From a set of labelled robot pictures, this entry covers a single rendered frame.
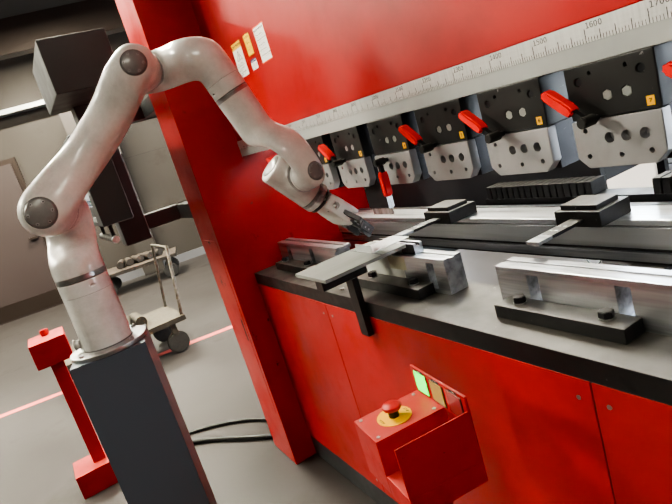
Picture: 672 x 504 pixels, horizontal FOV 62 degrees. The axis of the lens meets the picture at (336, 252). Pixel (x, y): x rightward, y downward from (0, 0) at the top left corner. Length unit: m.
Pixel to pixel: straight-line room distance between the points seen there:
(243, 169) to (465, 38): 1.36
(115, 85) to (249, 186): 1.06
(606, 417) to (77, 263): 1.16
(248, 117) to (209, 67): 0.14
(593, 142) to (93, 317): 1.14
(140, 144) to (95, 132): 7.53
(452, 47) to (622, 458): 0.81
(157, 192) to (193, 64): 7.55
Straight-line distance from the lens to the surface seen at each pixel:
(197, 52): 1.43
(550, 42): 1.03
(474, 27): 1.14
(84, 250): 1.47
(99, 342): 1.48
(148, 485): 1.59
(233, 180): 2.30
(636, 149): 0.97
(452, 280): 1.44
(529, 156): 1.09
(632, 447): 1.10
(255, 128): 1.41
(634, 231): 1.37
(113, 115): 1.42
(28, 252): 9.12
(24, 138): 9.11
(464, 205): 1.72
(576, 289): 1.16
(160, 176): 8.94
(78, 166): 1.42
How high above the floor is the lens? 1.37
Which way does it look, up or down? 13 degrees down
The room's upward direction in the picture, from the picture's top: 17 degrees counter-clockwise
